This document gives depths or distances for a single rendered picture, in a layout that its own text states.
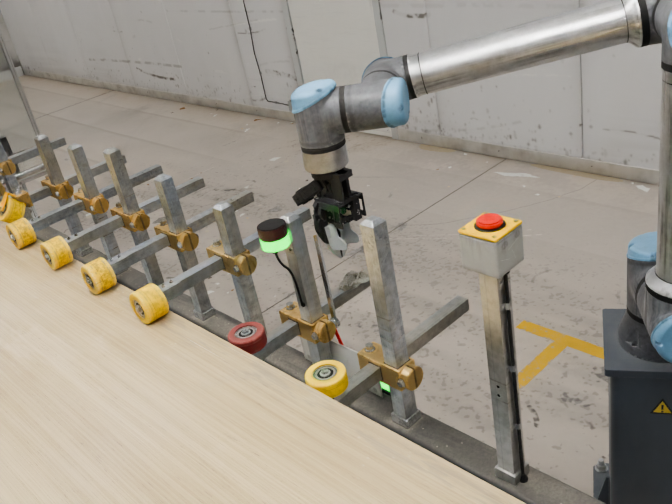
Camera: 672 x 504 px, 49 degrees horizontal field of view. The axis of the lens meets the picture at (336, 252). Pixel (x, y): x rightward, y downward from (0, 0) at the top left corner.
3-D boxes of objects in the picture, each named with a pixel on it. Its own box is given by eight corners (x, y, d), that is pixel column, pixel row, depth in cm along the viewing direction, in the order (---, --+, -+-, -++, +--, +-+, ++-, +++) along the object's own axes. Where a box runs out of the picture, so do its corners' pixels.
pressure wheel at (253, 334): (260, 357, 167) (248, 315, 161) (282, 369, 161) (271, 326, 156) (232, 376, 162) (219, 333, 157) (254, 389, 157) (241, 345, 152)
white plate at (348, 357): (306, 357, 180) (298, 323, 176) (384, 396, 162) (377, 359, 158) (304, 358, 180) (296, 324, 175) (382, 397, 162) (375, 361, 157)
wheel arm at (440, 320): (458, 308, 168) (456, 293, 166) (470, 313, 166) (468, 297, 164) (321, 416, 144) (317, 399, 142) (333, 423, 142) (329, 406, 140)
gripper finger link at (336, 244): (346, 269, 154) (338, 230, 150) (327, 262, 158) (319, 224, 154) (356, 262, 156) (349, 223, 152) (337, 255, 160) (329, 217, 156)
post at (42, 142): (91, 259, 262) (42, 132, 240) (96, 262, 260) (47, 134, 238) (82, 264, 261) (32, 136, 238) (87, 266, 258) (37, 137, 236)
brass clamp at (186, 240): (175, 234, 204) (170, 218, 202) (203, 245, 195) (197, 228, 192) (156, 244, 201) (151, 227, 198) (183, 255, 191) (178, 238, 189)
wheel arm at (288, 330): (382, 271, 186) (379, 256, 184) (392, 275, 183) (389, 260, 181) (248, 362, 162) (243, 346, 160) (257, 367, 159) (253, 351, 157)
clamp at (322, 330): (298, 318, 174) (294, 300, 171) (338, 336, 164) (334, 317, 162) (280, 330, 171) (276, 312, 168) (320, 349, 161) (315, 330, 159)
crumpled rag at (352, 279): (354, 269, 181) (353, 261, 180) (374, 276, 176) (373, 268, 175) (329, 286, 176) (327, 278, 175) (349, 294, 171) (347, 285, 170)
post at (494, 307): (509, 461, 139) (490, 254, 118) (531, 472, 136) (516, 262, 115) (495, 475, 137) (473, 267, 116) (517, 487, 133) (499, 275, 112)
